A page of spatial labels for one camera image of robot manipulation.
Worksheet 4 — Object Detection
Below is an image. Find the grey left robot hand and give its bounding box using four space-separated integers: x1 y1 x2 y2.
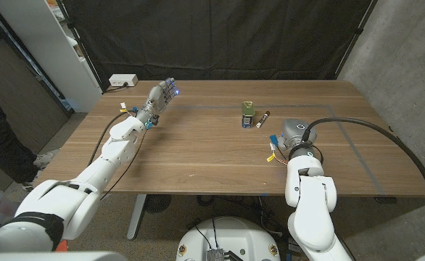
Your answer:
135 77 181 130

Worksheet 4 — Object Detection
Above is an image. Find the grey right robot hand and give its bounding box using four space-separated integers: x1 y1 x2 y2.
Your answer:
273 117 318 156

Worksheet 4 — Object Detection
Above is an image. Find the medicine bottle with green cap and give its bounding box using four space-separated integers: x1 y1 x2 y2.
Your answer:
241 101 256 129

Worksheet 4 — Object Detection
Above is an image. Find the brown marker pen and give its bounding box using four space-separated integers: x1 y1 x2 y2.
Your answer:
255 110 271 129

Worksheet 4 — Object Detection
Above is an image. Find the white power strip box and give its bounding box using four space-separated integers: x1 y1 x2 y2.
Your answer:
108 73 139 88

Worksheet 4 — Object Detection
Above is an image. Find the black backdrop curtain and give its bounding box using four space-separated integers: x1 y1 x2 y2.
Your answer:
58 0 375 91

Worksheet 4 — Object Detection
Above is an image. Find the black backdrop stand pole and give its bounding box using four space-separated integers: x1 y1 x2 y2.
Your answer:
54 0 107 92
333 0 379 80

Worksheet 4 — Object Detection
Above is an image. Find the round black floor fan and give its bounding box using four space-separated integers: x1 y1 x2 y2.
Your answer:
144 194 173 215

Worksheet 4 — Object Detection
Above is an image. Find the white shelf cabinet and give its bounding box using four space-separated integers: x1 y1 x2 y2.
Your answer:
0 0 104 113

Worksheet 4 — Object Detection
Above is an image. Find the white table leg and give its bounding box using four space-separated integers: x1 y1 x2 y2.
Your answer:
126 194 148 241

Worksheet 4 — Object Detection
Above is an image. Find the white robot torso base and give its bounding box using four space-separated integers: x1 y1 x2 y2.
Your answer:
176 216 281 261

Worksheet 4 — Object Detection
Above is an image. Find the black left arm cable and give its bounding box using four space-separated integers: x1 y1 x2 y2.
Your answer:
88 110 136 167

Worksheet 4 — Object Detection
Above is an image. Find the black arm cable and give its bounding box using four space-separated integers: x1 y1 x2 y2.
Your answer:
301 117 425 228
88 110 136 167

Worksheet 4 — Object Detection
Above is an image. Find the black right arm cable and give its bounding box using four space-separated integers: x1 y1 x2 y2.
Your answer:
301 117 425 228

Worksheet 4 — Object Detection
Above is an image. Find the white head camera housing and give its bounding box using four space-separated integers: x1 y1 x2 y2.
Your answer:
0 251 127 261

